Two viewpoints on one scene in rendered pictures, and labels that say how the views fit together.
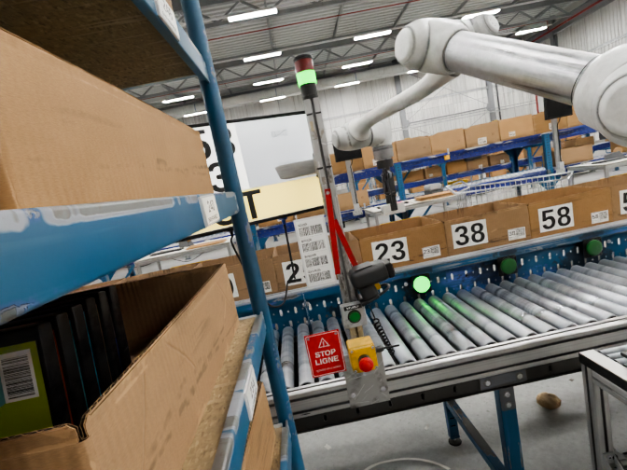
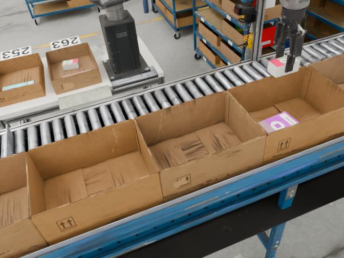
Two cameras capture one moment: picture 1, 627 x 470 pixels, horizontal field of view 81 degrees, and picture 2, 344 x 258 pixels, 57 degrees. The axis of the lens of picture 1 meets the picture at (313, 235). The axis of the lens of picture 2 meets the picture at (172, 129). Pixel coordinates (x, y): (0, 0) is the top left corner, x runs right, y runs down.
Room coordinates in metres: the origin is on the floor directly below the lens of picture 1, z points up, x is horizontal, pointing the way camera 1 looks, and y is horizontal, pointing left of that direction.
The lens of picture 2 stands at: (2.56, -1.08, 1.80)
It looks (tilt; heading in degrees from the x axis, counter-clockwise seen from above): 42 degrees down; 164
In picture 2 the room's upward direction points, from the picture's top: 6 degrees counter-clockwise
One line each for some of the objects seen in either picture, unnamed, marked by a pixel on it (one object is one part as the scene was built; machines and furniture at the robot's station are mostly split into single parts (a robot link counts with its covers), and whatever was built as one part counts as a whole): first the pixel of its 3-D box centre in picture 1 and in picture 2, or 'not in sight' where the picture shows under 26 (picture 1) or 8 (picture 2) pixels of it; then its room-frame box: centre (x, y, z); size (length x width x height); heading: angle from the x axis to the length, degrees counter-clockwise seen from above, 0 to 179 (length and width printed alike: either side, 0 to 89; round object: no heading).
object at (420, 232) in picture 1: (395, 243); (286, 112); (1.77, -0.38, 0.96); 0.39 x 0.29 x 0.17; 92
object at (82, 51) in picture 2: not in sight; (72, 66); (0.68, -1.16, 0.80); 0.38 x 0.28 x 0.10; 2
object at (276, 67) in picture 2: (392, 208); (283, 65); (1.70, -0.38, 1.14); 0.10 x 0.06 x 0.05; 92
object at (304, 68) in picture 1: (305, 73); not in sight; (1.03, -0.07, 1.62); 0.05 x 0.05 x 0.06
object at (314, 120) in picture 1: (341, 258); (260, 0); (1.03, -0.07, 1.11); 0.12 x 0.05 x 0.88; 92
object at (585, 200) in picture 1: (549, 211); (94, 177); (1.79, -1.16, 0.96); 0.39 x 0.29 x 0.17; 92
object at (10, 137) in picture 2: not in sight; (9, 160); (1.34, -1.54, 0.76); 0.46 x 0.01 x 0.09; 2
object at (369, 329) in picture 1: (372, 338); (267, 86); (1.31, -0.14, 0.72); 0.52 x 0.05 x 0.05; 2
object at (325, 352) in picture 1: (335, 351); (263, 38); (1.00, 0.00, 0.85); 0.16 x 0.01 x 0.13; 92
